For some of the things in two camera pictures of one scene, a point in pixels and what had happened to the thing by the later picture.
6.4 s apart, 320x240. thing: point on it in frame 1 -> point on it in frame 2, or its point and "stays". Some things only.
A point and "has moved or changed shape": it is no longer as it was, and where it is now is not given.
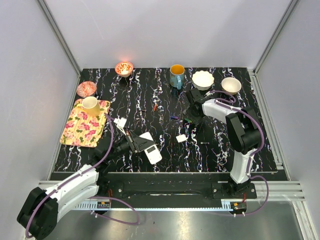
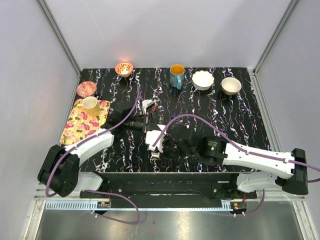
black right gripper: (187, 112) -> (166, 139)
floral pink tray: (82, 129) stays
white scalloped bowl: (202, 80) stays
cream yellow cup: (90, 105) stays
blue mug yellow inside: (177, 75) stays
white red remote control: (152, 152) has moved or changed shape
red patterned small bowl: (124, 69) stays
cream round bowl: (231, 85) stays
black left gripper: (141, 143) -> (146, 121)
